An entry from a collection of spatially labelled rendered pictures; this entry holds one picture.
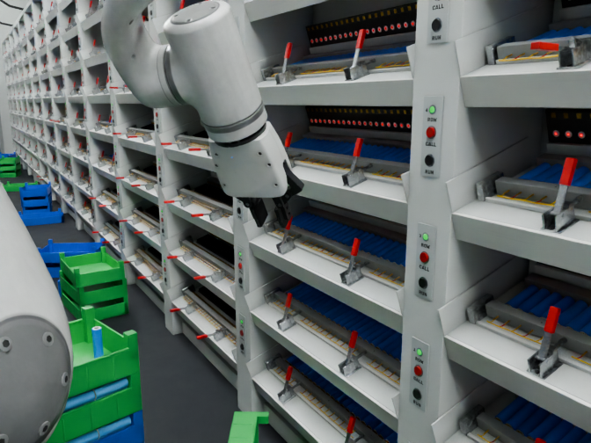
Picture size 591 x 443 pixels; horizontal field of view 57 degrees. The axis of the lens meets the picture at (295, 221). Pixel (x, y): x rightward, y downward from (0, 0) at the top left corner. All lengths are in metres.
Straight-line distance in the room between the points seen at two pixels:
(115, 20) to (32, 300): 0.40
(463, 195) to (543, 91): 0.20
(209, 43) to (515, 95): 0.40
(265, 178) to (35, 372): 0.50
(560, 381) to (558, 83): 0.38
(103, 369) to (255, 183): 0.48
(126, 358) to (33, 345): 0.78
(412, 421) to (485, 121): 0.52
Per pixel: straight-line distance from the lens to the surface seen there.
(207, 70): 0.67
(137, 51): 0.70
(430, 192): 0.88
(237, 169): 0.76
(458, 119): 0.84
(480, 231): 0.83
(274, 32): 1.46
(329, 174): 1.16
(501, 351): 0.87
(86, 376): 1.06
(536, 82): 0.76
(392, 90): 0.95
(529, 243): 0.78
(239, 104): 0.69
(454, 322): 0.91
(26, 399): 0.31
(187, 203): 1.94
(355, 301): 1.09
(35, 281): 0.33
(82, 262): 2.70
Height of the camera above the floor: 0.90
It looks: 12 degrees down
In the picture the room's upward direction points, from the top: straight up
